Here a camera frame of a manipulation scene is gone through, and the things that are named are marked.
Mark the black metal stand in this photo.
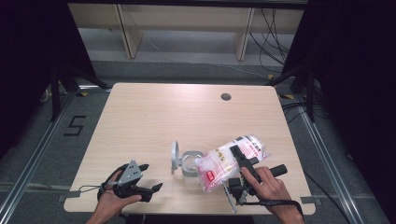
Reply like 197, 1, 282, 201
50, 63, 112, 123
265, 64, 316, 123

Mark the beige wooden shelf unit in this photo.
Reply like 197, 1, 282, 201
68, 3, 304, 62

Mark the thin black cable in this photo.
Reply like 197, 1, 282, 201
303, 172, 353, 224

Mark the aluminium floor rail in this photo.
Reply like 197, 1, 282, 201
293, 94, 366, 224
0, 91, 78, 224

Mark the dark curtain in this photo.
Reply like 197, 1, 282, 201
281, 0, 396, 224
0, 0, 98, 158

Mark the person's right hand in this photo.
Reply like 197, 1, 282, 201
240, 166, 292, 210

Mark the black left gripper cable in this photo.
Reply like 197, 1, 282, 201
78, 163, 129, 202

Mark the person's left hand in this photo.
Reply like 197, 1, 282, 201
92, 170, 143, 219

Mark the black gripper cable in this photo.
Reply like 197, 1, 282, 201
78, 163, 129, 202
242, 200, 305, 219

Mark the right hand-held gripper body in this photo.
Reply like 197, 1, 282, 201
221, 163, 289, 215

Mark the black cable bundle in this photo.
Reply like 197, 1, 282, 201
281, 101, 328, 124

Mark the black hanging cable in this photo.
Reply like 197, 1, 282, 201
260, 7, 291, 63
248, 31, 285, 69

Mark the red and white sugar pouch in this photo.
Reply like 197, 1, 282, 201
194, 133, 271, 194

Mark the grey tape piece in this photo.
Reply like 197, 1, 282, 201
300, 195, 322, 205
57, 189, 82, 203

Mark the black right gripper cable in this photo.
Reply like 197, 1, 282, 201
242, 200, 305, 219

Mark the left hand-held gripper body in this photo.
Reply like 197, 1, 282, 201
100, 160, 154, 203

